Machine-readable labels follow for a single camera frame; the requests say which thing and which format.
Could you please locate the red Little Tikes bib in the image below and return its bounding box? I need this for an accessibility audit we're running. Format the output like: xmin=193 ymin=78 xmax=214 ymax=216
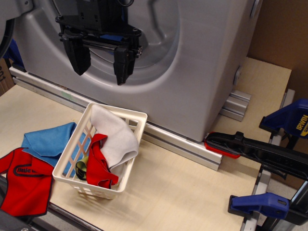
xmin=0 ymin=148 xmax=53 ymax=218

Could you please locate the aluminium extrusion rail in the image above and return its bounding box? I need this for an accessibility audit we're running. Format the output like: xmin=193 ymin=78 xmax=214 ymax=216
xmin=9 ymin=67 xmax=223 ymax=170

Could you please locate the light blue cloth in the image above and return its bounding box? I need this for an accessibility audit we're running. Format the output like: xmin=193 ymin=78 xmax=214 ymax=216
xmin=21 ymin=122 xmax=77 ymax=171

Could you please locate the white plastic laundry basket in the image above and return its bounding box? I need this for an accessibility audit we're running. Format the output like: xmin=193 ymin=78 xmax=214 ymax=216
xmin=52 ymin=103 xmax=147 ymax=200

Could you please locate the blue Irwin clamp upper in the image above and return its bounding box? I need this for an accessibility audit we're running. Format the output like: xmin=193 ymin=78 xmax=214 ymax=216
xmin=259 ymin=99 xmax=308 ymax=139

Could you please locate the blue clamp lower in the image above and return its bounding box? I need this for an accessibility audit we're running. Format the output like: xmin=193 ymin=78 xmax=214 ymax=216
xmin=228 ymin=192 xmax=308 ymax=226

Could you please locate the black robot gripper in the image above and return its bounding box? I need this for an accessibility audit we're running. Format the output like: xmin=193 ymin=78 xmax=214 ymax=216
xmin=56 ymin=0 xmax=142 ymax=85

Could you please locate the grey toy washing machine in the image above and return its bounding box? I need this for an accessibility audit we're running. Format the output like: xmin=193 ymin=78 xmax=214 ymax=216
xmin=14 ymin=0 xmax=262 ymax=141

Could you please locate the red cloth in basket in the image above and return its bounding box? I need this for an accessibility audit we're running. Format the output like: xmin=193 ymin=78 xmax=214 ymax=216
xmin=86 ymin=134 xmax=118 ymax=189

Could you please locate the short aluminium extrusion block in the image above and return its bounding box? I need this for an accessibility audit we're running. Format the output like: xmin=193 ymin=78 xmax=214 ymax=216
xmin=219 ymin=90 xmax=252 ymax=122

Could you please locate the white cloth in basket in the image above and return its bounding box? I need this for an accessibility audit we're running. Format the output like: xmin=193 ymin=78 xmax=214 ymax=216
xmin=90 ymin=104 xmax=139 ymax=173

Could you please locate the cardboard box left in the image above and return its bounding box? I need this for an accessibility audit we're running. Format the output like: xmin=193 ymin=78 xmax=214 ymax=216
xmin=0 ymin=58 xmax=14 ymax=96

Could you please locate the black red bar clamp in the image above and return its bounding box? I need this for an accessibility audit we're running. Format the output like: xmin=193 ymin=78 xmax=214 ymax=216
xmin=205 ymin=132 xmax=308 ymax=181

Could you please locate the washing machine door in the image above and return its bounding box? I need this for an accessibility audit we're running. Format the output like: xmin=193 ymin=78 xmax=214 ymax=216
xmin=0 ymin=0 xmax=34 ymax=58

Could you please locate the yellow-green black cloth piece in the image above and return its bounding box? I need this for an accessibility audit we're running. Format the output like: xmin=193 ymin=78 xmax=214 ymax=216
xmin=75 ymin=156 xmax=89 ymax=180

